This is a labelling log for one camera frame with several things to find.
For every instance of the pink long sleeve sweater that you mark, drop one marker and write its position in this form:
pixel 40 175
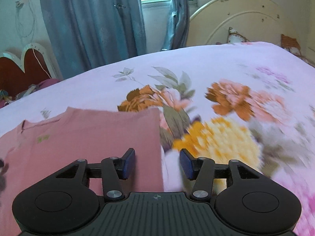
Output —
pixel 33 151

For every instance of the orange patterned pillow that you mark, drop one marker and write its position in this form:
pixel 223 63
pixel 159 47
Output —
pixel 292 46

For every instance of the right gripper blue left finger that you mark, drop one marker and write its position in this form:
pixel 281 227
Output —
pixel 119 167

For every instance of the cream arched headboard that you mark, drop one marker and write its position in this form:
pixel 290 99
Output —
pixel 256 20

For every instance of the floral white bed sheet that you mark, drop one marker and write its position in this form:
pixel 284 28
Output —
pixel 247 106

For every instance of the patterned cushion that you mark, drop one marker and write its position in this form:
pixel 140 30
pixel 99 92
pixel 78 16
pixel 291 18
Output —
pixel 235 37

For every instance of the blue tied curtain right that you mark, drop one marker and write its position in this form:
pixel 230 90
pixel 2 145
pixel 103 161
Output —
pixel 177 25

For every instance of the red heart shaped headboard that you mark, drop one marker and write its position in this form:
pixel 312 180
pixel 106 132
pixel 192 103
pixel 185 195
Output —
pixel 33 67

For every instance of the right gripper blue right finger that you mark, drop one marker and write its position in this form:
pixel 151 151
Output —
pixel 192 167

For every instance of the blue curtain left panel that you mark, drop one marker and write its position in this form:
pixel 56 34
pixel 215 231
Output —
pixel 86 34

